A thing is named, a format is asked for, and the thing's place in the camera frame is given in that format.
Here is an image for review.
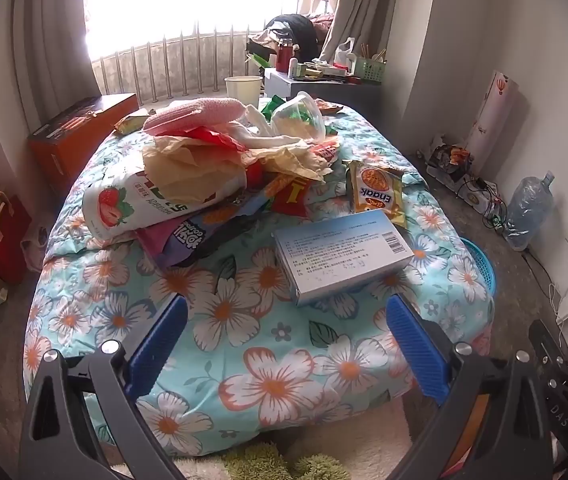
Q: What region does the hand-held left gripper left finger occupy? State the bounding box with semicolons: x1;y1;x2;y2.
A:
18;294;189;480

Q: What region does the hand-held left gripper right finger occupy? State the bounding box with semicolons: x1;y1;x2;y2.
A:
386;292;564;480

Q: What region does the blue plastic basket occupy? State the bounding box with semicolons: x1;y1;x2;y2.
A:
458;236;498;296

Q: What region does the pale blue medicine box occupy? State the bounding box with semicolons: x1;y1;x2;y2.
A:
271;211;415;307

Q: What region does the red snack wrapper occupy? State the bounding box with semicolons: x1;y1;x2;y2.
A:
264;172;317;218

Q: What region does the floral turquoise blanket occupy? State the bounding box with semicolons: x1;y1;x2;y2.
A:
23;105;494;456

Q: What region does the purple snack bag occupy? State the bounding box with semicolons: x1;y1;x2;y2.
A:
136;195;275;268

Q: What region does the empty blue water bottle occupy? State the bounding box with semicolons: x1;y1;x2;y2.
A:
504;171;555;252

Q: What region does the white strawberry print bag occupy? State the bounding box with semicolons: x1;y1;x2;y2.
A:
82;170;245;242

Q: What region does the large yellow snack packet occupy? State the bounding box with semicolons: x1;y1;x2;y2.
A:
345;160;407;231

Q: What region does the green shaggy rug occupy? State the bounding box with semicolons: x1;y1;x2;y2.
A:
224;442;352;480

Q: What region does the red gift bag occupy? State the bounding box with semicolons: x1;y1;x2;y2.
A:
0;191;32;286

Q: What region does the crumpled brown paper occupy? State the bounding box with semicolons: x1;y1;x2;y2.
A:
143;135;332;206

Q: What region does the black orange snack bag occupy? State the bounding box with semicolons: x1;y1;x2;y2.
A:
432;143;472;177

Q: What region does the orange cardboard box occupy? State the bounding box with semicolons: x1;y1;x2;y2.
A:
27;92;140;196

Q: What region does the small golden snack packet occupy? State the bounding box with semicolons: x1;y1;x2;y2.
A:
114;112;152;136

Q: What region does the pink knitted cloth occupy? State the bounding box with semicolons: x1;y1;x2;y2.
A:
142;99;248;137

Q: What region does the clear plastic container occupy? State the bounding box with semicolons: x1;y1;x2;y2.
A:
270;91;325;141

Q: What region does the white paper cup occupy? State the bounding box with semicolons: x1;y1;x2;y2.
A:
224;75;263;107

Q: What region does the green plastic storage basket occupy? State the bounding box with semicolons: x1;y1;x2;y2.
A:
351;55;387;83

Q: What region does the metal balcony railing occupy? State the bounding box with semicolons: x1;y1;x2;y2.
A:
91;22;265;106

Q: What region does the grey cabinet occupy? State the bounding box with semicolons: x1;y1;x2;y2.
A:
264;67;382;106

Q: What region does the white plastic bag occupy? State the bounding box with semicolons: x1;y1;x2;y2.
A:
334;37;355;68

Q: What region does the red thermos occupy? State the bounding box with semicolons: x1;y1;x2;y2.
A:
276;37;295;73

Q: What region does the black clothing pile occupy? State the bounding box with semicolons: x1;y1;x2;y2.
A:
264;14;319;61

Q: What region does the grey curtain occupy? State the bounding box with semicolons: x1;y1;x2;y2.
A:
11;0;102;106

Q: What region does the beige curtain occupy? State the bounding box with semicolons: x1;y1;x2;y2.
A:
319;0;437;63

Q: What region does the power strip and cables pile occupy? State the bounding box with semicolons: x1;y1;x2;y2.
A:
426;157;507;231

